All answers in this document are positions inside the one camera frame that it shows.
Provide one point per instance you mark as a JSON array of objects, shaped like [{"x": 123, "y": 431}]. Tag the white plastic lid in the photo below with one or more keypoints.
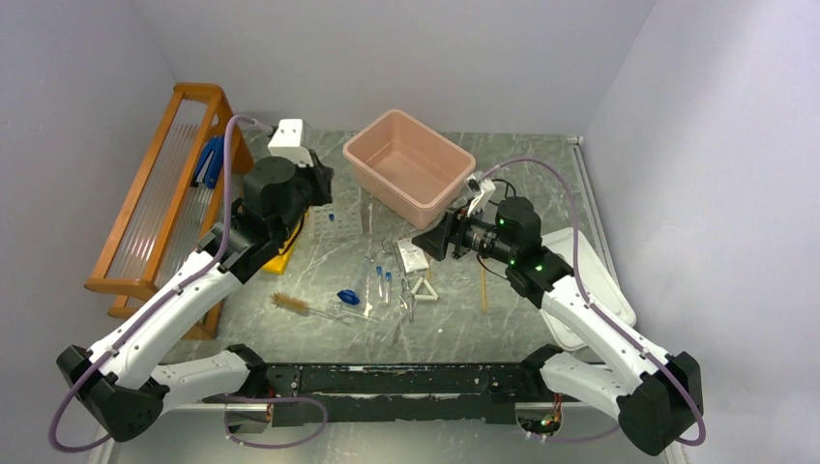
[{"x": 596, "y": 279}]

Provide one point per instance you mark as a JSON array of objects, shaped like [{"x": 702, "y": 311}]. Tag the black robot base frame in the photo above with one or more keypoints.
[{"x": 492, "y": 392}]

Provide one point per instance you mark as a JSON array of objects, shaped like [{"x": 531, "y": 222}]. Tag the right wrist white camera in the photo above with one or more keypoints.
[{"x": 480, "y": 192}]

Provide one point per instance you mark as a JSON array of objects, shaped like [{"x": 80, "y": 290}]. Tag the black ring stand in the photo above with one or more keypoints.
[{"x": 509, "y": 189}]

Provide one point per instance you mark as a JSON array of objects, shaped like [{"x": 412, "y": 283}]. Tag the white powder zip bag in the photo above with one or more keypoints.
[{"x": 412, "y": 257}]

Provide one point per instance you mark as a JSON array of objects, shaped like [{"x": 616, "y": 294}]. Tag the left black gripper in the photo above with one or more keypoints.
[{"x": 322, "y": 176}]

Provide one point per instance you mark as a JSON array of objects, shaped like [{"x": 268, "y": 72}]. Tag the pink plastic bin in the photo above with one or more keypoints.
[{"x": 409, "y": 167}]

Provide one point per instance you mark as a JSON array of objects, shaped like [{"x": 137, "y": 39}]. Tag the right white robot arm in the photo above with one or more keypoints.
[{"x": 655, "y": 397}]

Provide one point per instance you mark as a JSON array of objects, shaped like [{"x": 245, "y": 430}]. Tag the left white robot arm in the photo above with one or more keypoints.
[{"x": 120, "y": 379}]

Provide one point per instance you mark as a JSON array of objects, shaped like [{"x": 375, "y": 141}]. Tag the metal crucible tongs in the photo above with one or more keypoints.
[{"x": 406, "y": 297}]

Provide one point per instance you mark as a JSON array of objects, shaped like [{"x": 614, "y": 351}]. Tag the white clay triangle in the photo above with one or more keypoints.
[{"x": 423, "y": 291}]

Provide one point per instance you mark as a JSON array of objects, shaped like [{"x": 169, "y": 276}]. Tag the clear acrylic tube rack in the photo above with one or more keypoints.
[{"x": 348, "y": 222}]

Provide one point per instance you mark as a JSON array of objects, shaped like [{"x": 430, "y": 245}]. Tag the yellow test tube rack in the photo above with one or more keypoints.
[{"x": 278, "y": 265}]

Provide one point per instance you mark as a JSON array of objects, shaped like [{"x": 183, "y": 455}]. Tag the blue clamp on rack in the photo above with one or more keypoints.
[{"x": 209, "y": 164}]

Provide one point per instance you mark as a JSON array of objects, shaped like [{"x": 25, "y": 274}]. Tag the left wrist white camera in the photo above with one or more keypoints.
[{"x": 287, "y": 141}]

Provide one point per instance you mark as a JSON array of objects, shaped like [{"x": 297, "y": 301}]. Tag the wooden drying rack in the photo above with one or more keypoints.
[{"x": 164, "y": 215}]

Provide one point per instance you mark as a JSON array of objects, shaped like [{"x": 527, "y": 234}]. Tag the blue capped test tube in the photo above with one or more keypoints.
[{"x": 380, "y": 282}]

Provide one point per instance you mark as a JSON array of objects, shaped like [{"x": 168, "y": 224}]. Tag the yellow rubber tubing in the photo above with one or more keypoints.
[{"x": 463, "y": 283}]

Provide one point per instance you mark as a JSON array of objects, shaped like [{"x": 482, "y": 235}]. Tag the wrist white camera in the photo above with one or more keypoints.
[
  {"x": 480, "y": 192},
  {"x": 287, "y": 141}
]

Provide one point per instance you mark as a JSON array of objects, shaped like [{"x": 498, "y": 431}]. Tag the brown test tube brush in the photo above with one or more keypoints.
[{"x": 301, "y": 307}]

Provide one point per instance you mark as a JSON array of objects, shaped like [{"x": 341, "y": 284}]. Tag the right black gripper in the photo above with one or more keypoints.
[{"x": 435, "y": 241}]

